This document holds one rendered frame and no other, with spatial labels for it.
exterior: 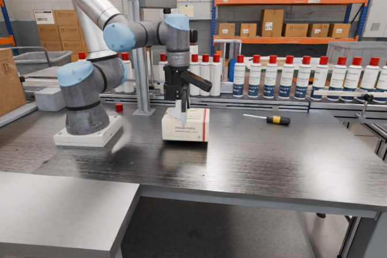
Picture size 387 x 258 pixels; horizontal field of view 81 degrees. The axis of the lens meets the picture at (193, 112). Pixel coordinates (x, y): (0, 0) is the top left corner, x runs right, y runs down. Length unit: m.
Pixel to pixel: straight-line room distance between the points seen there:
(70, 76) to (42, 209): 0.40
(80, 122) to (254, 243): 0.98
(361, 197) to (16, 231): 0.80
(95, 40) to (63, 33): 3.88
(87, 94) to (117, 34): 0.27
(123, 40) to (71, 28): 4.10
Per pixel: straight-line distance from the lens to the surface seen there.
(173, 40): 0.73
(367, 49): 2.74
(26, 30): 7.16
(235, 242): 1.32
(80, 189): 0.70
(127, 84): 1.24
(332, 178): 0.77
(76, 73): 0.83
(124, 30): 0.66
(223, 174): 0.69
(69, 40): 4.78
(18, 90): 1.37
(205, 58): 1.12
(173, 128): 0.79
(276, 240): 1.37
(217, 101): 1.14
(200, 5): 5.43
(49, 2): 6.73
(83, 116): 0.87
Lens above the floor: 1.24
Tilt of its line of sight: 22 degrees down
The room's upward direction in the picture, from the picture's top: straight up
